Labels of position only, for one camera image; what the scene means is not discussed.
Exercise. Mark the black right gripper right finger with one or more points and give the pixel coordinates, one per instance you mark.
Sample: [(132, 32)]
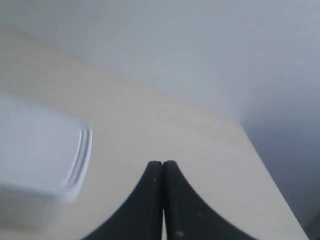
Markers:
[(187, 216)]

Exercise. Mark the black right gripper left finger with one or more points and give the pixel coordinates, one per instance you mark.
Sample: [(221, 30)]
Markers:
[(140, 217)]

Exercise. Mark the white lidded plastic container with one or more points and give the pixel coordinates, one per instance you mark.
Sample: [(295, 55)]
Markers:
[(44, 160)]

